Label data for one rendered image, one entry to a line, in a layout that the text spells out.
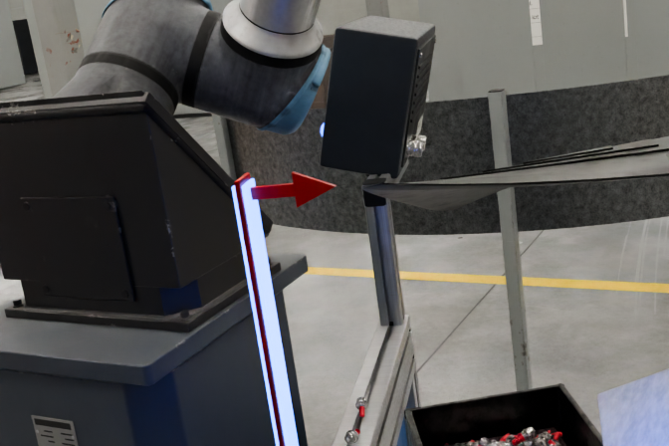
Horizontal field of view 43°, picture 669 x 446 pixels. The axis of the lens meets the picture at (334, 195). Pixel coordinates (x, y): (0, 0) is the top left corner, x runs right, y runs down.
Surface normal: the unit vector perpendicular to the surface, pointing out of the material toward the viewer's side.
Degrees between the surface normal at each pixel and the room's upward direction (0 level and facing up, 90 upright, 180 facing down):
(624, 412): 56
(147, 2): 51
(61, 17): 90
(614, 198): 90
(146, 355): 0
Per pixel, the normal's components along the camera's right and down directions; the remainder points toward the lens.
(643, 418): -0.82, -0.36
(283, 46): 0.31, 0.03
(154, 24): 0.22, -0.34
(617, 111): -0.05, 0.25
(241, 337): 0.88, -0.01
